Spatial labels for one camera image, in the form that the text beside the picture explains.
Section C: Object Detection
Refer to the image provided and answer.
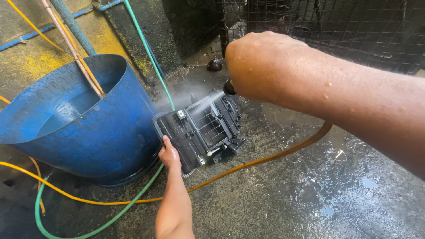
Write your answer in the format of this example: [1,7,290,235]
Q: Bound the person's right hand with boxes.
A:
[225,31,320,115]

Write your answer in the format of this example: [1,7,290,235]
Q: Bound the person's left hand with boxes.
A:
[158,135,182,170]

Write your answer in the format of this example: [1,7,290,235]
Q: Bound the black plastic blower housing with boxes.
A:
[152,89,248,176]

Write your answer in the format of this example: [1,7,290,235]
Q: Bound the black spray nozzle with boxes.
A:
[223,79,237,96]

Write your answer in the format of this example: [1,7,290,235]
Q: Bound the dark round cap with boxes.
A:
[207,58,224,72]

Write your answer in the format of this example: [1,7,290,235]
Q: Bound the blue plastic water tub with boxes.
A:
[0,54,163,187]

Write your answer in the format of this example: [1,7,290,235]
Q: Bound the copper-coloured pipe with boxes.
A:
[39,0,106,99]

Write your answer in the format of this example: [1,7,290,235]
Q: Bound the teal pipe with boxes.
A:
[49,0,99,57]

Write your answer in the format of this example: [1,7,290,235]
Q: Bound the orange water hose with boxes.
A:
[0,121,334,206]

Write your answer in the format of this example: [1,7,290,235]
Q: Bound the wire mesh cage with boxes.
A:
[216,0,425,75]

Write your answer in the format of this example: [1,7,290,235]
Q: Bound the green water hose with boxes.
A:
[35,0,176,239]

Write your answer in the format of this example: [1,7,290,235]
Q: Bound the yellow looped hose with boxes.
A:
[0,95,46,216]

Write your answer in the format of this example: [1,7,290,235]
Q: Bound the blue wall pipe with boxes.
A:
[0,0,124,52]

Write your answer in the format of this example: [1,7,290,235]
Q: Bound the thin yellow hose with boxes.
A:
[6,0,64,52]

